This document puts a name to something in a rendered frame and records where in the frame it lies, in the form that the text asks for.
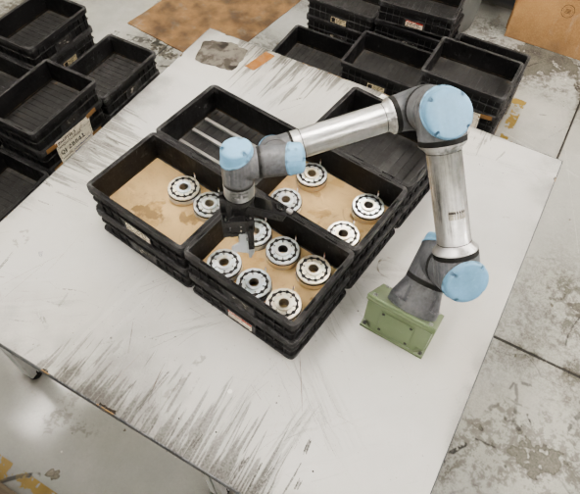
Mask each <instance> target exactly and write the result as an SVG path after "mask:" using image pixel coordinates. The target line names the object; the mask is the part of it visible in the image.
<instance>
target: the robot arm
mask: <svg viewBox="0 0 580 494"><path fill-rule="evenodd" d="M472 119H473V108H472V104H471V102H470V100H469V98H468V97H467V95H466V94H465V93H464V92H462V91H461V90H459V89H457V88H455V87H453V86H450V85H434V84H421V85H418V86H415V87H413V88H410V89H407V90H405V91H402V92H399V93H397V94H394V95H391V96H388V97H385V98H384V99H383V101H382V103H379V104H376V105H373V106H370V107H366V108H363V109H360V110H357V111H354V112H351V113H348V114H345V115H341V116H338V117H335V118H332V119H328V120H325V121H322V122H319V123H313V124H310V125H307V126H303V127H300V128H297V129H294V130H290V131H288V132H284V133H281V134H278V135H274V134H272V135H268V136H266V137H264V138H263V139H262V140H261V141H260V143H259V146H252V144H251V142H250V141H249V140H248V139H246V138H240V137H231V138H228V139H226V140H225V141H224V142H223V143H222V144H221V146H220V149H219V157H220V159H219V164H220V167H221V175H222V185H223V191H222V192H219V193H218V198H219V206H220V214H221V224H222V232H223V237H236V236H239V234H241V235H240V236H239V242H238V243H236V244H234V245H233V246H232V247H231V249H232V251H234V252H242V253H248V254H249V258H252V256H253V255H254V253H255V238H254V231H255V222H254V216H259V217H263V218H267V219H271V220H275V221H279V222H283V220H284V219H285V218H286V216H287V214H286V210H285V206H284V204H281V203H278V202H274V201H270V200H267V199H263V198H260V197H256V196H255V179H256V178H266V177H275V176H284V175H293V174H298V173H303V172H304V171H305V168H306V158H307V157H309V156H312V155H316V154H319V153H322V152H325V151H329V150H332V149H335V148H338V147H341V146H345V145H348V144H351V143H354V142H358V141H361V140H364V139H367V138H370V137H373V136H376V135H379V134H382V133H386V132H389V131H390V132H392V133H394V134H396V133H399V132H403V131H409V130H415V131H416V136H417V143H418V148H419V149H421V150H422V151H423V152H425V154H426V162H427V169H428V177H429V185H430V193H431V201H432V209H433V217H434V224H435V232H434V231H429V232H427V234H426V235H425V237H424V239H422V241H421V244H420V246H419V248H418V250H417V252H416V254H415V256H414V258H413V260H412V262H411V265H410V267H409V269H408V271H407V273H406V275H405V276H404V277H403V278H402V279H401V280H400V281H399V282H398V283H397V284H396V285H395V286H394V287H393V288H392V289H391V291H390V293H389V295H388V299H389V300H390V301H391V302H392V303H393V304H394V305H395V306H397V307H398V308H400V309H401V310H403V311H405V312H406V313H408V314H410V315H412V316H414V317H416V318H419V319H421V320H424V321H436V320H437V318H438V316H439V312H440V306H441V300H442V295H443V293H444V295H446V296H447V297H449V298H451V299H452V300H454V301H456V302H461V303H464V302H469V301H472V300H474V299H476V298H478V297H479V296H480V295H481V294H482V292H483V291H485V289H486V287H487V285H488V282H489V274H488V271H487V269H486V268H485V266H484V265H483V264H481V263H480V254H479V246H478V244H477V243H476V242H474V241H473V240H472V239H471V231H470V221H469V211H468V203H467V193H466V183H465V174H464V164H463V154H462V146H463V145H464V144H465V143H466V141H467V140H468V136H467V130H468V128H469V126H470V125H471V123H472ZM229 232H230V233H229ZM242 233H243V234H242ZM246 237H247V239H246ZM247 241H248V242H247Z"/></svg>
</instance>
